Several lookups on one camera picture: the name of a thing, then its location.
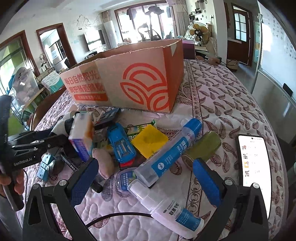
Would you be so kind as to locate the yellow standing fan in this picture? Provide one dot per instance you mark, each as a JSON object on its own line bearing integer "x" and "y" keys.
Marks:
{"x": 199, "y": 33}

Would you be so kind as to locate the printed cardboard box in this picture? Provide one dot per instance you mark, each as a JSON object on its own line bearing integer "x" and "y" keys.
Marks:
{"x": 145, "y": 76}

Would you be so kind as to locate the white blue carton box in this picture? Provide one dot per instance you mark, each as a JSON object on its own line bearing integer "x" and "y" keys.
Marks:
{"x": 81, "y": 135}

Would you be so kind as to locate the yellow square box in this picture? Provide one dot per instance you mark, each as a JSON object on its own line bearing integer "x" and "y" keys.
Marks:
{"x": 149, "y": 141}

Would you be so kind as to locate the wooden chair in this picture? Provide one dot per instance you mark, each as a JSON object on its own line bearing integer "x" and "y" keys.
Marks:
{"x": 44, "y": 106}

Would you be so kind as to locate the white spray bottle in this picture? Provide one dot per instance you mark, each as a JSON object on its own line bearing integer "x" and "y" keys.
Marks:
{"x": 167, "y": 211}

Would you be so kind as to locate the white screen smartphone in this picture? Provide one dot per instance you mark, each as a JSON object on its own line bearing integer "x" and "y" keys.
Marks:
{"x": 254, "y": 166}

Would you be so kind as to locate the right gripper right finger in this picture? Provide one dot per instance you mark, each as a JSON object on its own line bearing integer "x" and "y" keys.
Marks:
{"x": 251, "y": 219}

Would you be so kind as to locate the blue white tube bottle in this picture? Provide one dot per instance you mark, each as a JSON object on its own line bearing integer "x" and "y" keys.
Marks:
{"x": 154, "y": 167}

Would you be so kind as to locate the blue toy car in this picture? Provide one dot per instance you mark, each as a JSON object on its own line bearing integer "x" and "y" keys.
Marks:
{"x": 123, "y": 149}

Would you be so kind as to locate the floral quilted bedspread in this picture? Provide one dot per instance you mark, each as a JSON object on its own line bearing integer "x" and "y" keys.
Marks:
{"x": 211, "y": 94}

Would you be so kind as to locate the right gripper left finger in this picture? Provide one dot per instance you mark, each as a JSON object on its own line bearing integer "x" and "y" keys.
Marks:
{"x": 39, "y": 222}

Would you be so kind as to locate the small light blue box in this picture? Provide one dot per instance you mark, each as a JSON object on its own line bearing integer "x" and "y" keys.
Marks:
{"x": 43, "y": 171}

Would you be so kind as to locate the green cracker snack packet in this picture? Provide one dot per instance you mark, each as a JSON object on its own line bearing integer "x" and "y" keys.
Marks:
{"x": 132, "y": 131}

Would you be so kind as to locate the olive green cylinder can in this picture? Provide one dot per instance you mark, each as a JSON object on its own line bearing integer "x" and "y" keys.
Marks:
{"x": 203, "y": 149}

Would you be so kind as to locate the black remote control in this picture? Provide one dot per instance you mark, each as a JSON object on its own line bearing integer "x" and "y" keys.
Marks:
{"x": 107, "y": 119}

